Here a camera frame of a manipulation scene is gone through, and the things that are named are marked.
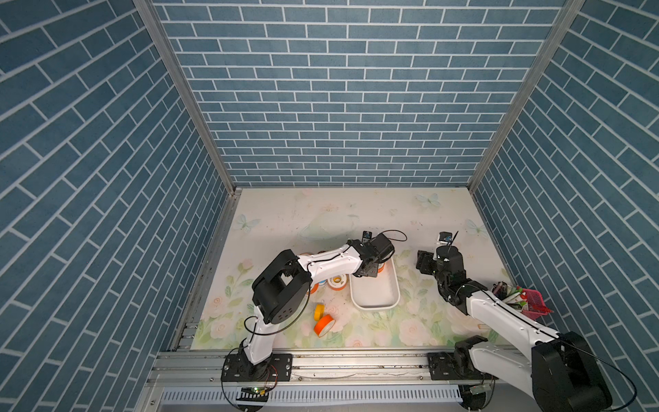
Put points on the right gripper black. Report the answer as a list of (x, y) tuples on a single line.
[(423, 260)]

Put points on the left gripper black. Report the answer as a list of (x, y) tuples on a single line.
[(374, 270)]

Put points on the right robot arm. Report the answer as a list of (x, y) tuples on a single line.
[(520, 335)]

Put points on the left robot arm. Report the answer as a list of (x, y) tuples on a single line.
[(283, 290)]

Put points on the white storage box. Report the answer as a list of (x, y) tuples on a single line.
[(374, 294)]

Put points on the small yellow tape roll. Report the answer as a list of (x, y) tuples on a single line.
[(318, 312)]

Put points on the orange tape roll on edge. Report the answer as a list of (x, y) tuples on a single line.
[(324, 325)]

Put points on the pink pen cup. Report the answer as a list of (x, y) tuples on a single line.
[(510, 295)]

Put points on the pink basket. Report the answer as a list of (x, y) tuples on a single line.
[(534, 307)]

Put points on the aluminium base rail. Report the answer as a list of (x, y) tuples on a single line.
[(311, 378)]

